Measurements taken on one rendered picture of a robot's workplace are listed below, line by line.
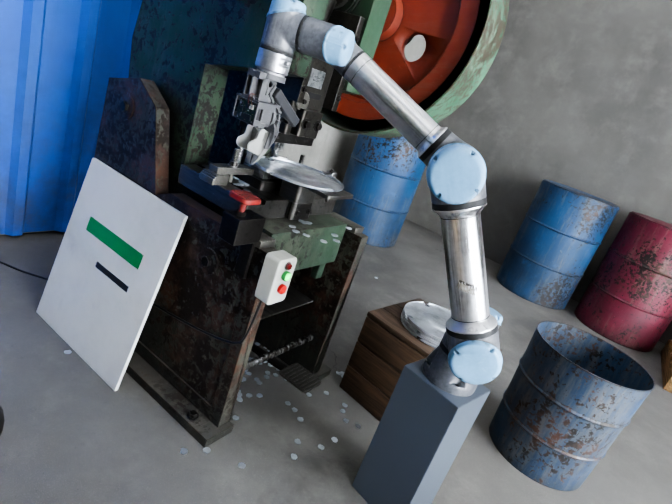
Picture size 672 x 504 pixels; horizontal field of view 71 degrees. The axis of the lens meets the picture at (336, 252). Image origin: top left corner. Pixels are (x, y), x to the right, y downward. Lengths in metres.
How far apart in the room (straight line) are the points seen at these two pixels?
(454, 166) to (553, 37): 3.78
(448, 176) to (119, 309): 1.11
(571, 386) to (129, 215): 1.56
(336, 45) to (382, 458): 1.09
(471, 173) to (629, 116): 3.58
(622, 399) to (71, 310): 1.86
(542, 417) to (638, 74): 3.24
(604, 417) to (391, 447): 0.79
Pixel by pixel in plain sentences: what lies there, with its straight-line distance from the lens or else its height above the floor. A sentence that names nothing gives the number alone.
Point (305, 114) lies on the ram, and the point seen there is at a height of 0.96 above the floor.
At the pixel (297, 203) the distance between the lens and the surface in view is 1.46.
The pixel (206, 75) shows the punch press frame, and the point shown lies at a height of 0.97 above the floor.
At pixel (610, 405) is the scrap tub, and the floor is 0.40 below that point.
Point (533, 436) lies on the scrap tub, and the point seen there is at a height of 0.16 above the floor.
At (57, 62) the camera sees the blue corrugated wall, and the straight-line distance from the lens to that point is 2.38.
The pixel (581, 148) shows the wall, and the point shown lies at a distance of 4.52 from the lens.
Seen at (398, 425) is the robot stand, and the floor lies 0.29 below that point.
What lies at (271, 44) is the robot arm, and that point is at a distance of 1.10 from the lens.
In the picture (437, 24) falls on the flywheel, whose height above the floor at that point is 1.35.
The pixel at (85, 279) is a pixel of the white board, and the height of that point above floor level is 0.23.
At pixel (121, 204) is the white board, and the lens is 1.67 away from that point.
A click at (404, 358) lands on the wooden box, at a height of 0.28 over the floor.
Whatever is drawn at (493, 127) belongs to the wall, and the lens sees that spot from 4.68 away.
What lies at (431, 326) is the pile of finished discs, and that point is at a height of 0.39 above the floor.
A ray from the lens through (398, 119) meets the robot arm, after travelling 1.15.
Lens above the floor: 1.09
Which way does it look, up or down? 19 degrees down
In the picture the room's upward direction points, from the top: 19 degrees clockwise
